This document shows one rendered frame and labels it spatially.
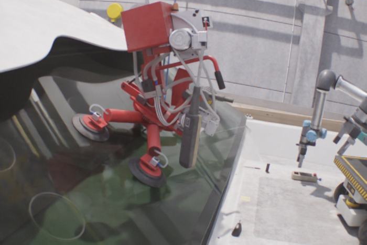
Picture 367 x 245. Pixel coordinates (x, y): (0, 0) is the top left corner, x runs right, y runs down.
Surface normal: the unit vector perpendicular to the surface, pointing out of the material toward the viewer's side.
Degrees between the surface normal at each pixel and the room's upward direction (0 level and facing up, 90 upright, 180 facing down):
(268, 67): 90
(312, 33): 90
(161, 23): 90
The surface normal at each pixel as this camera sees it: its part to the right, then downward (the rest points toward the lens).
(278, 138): -0.22, 0.18
